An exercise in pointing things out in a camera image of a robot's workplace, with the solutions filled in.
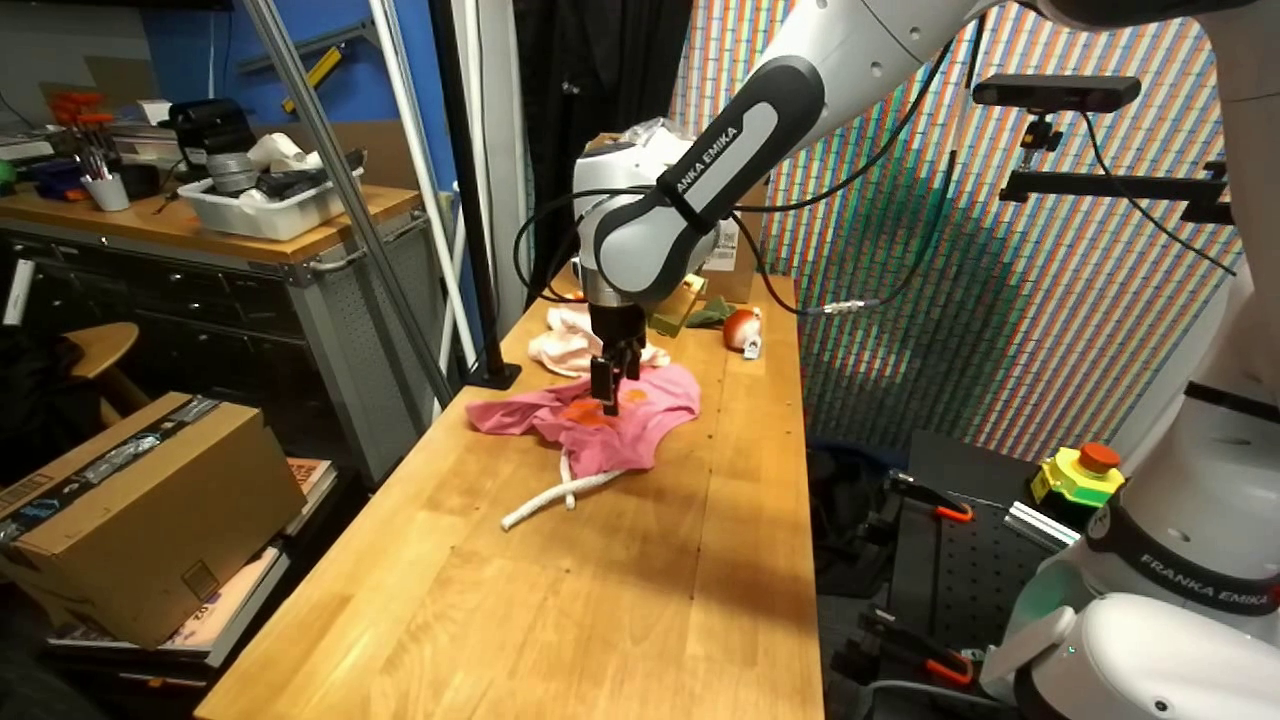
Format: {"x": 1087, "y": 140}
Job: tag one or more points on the wooden workbench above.
{"x": 293, "y": 326}

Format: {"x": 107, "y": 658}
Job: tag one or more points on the red plush radish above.
{"x": 742, "y": 326}

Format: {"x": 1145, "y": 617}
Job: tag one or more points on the peach t-shirt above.
{"x": 567, "y": 346}

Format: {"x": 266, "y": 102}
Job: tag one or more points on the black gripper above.
{"x": 622, "y": 343}

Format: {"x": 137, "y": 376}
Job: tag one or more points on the yellow red emergency stop button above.
{"x": 1082, "y": 473}

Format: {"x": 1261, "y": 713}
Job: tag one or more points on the cardboard box on floor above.
{"x": 144, "y": 523}

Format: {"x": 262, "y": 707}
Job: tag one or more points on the silver tripod leg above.
{"x": 370, "y": 240}

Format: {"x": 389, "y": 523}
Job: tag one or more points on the pink t-shirt orange print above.
{"x": 593, "y": 436}

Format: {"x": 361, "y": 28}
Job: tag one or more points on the white plastic bin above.
{"x": 262, "y": 217}

